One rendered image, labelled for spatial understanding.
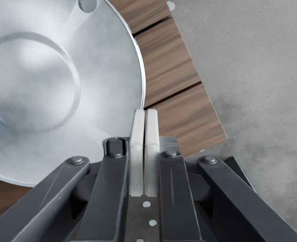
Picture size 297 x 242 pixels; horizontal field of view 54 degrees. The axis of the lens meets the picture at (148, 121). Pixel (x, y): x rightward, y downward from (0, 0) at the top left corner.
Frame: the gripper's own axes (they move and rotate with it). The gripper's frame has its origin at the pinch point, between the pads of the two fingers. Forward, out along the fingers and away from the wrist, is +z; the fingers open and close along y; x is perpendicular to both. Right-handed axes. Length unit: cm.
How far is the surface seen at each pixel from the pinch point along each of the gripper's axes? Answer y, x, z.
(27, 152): -16.7, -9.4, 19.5
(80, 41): -8.2, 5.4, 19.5
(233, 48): 21, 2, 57
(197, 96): 6.8, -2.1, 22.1
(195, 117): 6.6, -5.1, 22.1
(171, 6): 5, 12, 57
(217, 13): 16, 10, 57
